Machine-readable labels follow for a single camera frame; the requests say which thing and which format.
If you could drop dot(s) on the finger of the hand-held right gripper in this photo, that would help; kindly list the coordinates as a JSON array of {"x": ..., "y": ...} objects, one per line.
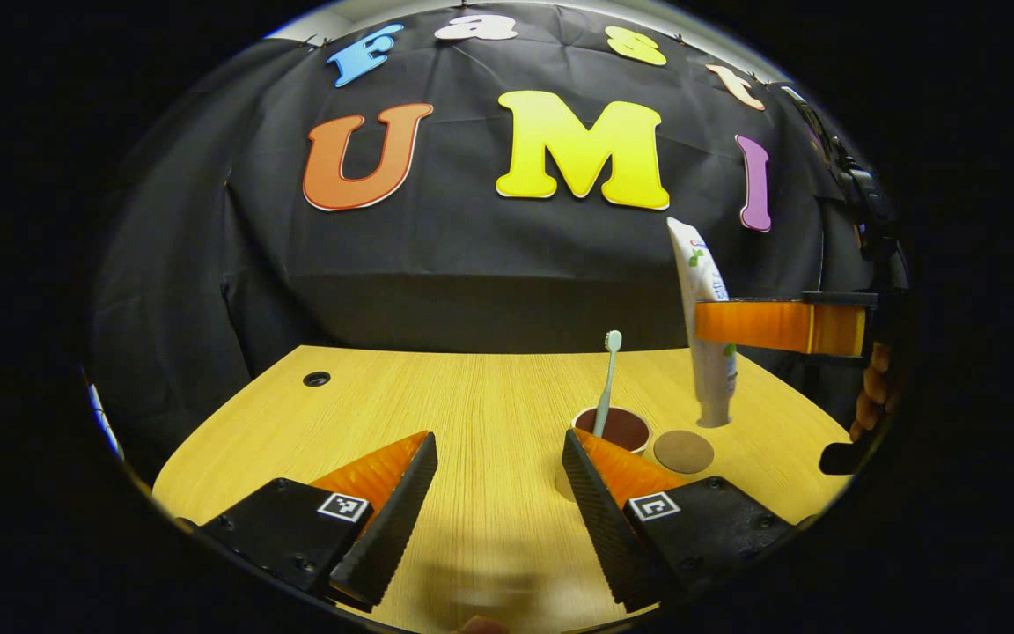
[{"x": 771, "y": 326}]

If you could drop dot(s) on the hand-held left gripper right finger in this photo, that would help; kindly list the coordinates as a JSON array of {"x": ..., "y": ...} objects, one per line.
[{"x": 608, "y": 537}]

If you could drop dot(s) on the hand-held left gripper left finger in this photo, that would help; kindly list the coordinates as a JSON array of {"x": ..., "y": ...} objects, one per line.
[{"x": 388, "y": 537}]

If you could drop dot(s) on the white toothpaste tube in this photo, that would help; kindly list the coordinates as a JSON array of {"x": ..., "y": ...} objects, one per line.
[{"x": 702, "y": 273}]

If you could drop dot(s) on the beige cup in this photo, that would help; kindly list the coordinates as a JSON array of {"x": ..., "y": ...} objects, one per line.
[{"x": 626, "y": 427}]

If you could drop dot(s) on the brown round coaster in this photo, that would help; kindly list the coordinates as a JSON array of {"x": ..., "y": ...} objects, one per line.
[{"x": 683, "y": 451}]

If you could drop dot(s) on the pale green toothbrush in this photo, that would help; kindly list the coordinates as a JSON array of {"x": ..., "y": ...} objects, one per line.
[{"x": 608, "y": 379}]

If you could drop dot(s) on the wooden desktop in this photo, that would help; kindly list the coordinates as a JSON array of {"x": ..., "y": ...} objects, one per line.
[{"x": 472, "y": 414}]

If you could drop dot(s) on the black backdrop cloth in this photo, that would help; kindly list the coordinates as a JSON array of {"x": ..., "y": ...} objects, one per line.
[{"x": 472, "y": 264}]

